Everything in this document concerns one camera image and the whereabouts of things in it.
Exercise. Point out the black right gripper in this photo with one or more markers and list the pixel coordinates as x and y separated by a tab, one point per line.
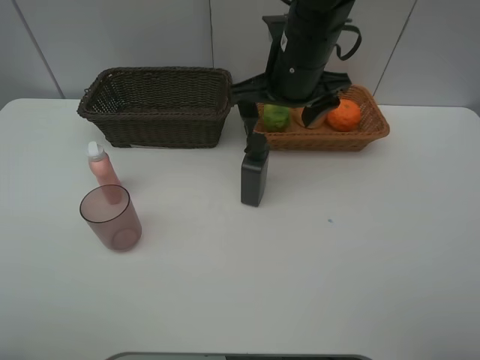
319	103

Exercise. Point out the green round fruit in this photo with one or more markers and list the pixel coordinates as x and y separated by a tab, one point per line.
276	118

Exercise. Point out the red yellow peach fruit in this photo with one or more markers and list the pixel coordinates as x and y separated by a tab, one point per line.
310	118

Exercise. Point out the black rectangular bottle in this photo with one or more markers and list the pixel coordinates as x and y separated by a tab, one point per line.
254	168

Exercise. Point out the orange mandarin fruit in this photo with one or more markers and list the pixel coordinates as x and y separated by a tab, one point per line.
346	117

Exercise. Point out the translucent pink plastic cup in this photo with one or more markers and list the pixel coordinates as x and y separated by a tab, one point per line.
110	213

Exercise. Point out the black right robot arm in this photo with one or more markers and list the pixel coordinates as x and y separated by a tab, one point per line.
302	42

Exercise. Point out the orange wicker basket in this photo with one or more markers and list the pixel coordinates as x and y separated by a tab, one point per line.
373	126

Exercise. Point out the dark brown wicker basket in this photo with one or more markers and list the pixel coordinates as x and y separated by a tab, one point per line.
159	107

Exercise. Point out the pink bottle white cap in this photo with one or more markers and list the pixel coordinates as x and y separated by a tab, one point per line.
102	169

